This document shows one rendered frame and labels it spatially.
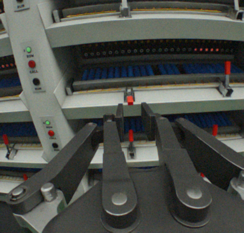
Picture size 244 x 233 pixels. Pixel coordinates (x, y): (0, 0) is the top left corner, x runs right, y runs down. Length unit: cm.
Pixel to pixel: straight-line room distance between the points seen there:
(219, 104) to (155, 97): 18
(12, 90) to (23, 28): 21
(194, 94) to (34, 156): 55
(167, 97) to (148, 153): 19
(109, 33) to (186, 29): 17
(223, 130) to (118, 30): 47
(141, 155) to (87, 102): 24
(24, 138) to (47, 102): 25
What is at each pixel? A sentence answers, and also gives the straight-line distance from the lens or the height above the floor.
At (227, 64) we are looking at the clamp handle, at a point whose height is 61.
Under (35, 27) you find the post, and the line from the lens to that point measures 39.
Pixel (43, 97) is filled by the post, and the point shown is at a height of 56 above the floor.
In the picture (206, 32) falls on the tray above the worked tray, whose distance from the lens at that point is 39.
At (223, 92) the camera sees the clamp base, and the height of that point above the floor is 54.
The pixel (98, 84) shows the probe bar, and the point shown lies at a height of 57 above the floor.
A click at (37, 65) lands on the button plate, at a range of 38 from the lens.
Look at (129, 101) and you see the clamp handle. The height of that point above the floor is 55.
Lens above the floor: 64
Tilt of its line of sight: 24 degrees down
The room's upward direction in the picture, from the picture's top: 4 degrees counter-clockwise
